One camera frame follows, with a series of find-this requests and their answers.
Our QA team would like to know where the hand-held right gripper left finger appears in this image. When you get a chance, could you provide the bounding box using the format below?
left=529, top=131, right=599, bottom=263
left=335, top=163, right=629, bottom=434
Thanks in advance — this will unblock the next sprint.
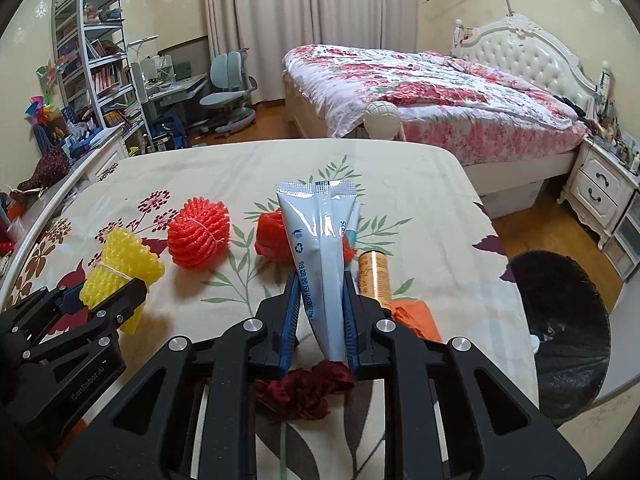
left=55, top=271, right=307, bottom=480

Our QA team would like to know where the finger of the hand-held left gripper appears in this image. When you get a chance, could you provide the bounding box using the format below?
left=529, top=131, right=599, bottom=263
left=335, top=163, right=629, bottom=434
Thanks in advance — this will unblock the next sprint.
left=0, top=285, right=88, bottom=356
left=20, top=277, right=151, bottom=366

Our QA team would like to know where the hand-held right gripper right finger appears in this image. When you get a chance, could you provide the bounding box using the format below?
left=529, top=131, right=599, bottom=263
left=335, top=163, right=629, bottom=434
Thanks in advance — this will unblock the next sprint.
left=341, top=271, right=588, bottom=480

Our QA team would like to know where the yellow foam fruit net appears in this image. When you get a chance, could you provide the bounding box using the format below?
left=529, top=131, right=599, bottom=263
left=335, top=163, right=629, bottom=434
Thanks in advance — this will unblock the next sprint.
left=80, top=226, right=166, bottom=336

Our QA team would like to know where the gold cylindrical bottle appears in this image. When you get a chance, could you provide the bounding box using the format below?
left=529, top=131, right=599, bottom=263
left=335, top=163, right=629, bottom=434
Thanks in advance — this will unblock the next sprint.
left=356, top=251, right=393, bottom=311

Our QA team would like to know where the white and blue toothpaste tube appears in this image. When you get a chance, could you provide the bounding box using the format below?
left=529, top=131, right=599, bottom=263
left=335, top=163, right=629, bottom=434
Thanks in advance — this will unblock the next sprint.
left=276, top=180, right=358, bottom=363

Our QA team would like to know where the red foam fruit net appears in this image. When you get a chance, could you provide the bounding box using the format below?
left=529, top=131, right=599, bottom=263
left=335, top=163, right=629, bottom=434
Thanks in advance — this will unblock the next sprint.
left=166, top=198, right=232, bottom=271

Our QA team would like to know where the black trash bin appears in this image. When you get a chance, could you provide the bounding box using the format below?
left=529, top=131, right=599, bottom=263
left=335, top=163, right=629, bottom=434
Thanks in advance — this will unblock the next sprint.
left=507, top=249, right=612, bottom=423

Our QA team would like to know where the red plastic bag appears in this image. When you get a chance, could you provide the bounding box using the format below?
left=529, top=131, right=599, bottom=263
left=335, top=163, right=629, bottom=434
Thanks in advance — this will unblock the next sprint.
left=254, top=208, right=296, bottom=263

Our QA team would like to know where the teal and white pen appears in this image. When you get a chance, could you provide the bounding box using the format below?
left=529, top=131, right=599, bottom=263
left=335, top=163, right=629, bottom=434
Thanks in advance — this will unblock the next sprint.
left=342, top=200, right=362, bottom=256

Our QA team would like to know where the dark red knitted cloth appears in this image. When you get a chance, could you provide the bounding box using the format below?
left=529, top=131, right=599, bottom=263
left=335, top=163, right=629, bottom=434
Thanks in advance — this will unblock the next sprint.
left=17, top=147, right=71, bottom=193

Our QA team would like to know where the blue plastic basket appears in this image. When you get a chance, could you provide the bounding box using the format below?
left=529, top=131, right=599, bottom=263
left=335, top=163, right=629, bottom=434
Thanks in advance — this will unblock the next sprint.
left=32, top=107, right=86, bottom=156

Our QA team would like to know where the blue bag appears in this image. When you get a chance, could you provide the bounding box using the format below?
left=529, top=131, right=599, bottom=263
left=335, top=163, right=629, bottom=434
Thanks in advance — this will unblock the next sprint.
left=150, top=114, right=188, bottom=151

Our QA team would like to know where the colourful pinwheel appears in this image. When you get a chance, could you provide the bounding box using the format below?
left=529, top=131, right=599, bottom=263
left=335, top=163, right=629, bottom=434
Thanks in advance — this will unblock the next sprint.
left=25, top=60, right=66, bottom=126

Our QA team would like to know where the white round bedpost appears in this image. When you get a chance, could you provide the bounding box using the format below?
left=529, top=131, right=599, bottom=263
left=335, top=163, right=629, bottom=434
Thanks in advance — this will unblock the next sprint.
left=364, top=101, right=403, bottom=141

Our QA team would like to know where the grey study desk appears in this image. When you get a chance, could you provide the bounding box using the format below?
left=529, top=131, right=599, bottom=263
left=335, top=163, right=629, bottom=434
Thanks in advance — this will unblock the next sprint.
left=132, top=55, right=208, bottom=151

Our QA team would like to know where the white bookshelf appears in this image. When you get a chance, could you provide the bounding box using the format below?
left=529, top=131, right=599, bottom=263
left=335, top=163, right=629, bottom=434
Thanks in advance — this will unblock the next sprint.
left=50, top=0, right=151, bottom=156

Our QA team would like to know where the pink floral quilt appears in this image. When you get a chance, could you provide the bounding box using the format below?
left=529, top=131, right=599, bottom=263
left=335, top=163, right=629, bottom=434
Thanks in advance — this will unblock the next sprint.
left=282, top=44, right=588, bottom=161

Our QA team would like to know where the grey-blue desk chair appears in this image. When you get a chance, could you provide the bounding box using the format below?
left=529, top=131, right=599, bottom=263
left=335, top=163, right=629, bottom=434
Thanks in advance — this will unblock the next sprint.
left=200, top=49, right=258, bottom=138

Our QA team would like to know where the white desk lamp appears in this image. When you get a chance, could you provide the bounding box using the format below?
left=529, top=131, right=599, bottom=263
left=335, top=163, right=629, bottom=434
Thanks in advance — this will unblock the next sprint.
left=127, top=35, right=160, bottom=61

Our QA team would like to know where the white nightstand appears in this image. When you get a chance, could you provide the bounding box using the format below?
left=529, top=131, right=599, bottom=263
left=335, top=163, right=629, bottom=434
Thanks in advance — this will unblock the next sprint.
left=562, top=135, right=636, bottom=251

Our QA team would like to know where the clear plastic drawer unit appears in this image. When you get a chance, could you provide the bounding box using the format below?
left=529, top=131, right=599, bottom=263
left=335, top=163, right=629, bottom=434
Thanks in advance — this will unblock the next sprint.
left=602, top=210, right=640, bottom=281

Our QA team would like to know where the beige curtain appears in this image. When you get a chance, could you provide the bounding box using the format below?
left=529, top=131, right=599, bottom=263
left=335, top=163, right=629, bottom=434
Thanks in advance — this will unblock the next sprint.
left=202, top=0, right=418, bottom=106

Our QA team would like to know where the bed with floral quilt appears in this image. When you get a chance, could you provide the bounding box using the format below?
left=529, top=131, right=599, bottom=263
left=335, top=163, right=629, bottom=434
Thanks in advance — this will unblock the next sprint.
left=282, top=15, right=601, bottom=211

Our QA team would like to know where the group of nightstand bottles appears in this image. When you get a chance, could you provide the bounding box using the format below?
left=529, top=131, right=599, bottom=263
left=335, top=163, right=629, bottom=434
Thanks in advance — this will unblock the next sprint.
left=592, top=72, right=640, bottom=176

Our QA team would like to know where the white curved bed rail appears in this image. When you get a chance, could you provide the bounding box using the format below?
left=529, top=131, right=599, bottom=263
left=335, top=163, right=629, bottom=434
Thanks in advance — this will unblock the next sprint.
left=0, top=127, right=128, bottom=306

